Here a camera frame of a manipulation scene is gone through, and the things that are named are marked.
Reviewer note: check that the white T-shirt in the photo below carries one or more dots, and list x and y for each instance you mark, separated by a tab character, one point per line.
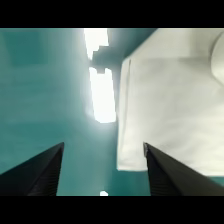
170	106

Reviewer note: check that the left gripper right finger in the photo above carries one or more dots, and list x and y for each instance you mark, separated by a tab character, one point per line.
170	178

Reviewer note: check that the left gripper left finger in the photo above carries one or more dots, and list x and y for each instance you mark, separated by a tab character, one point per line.
36	176

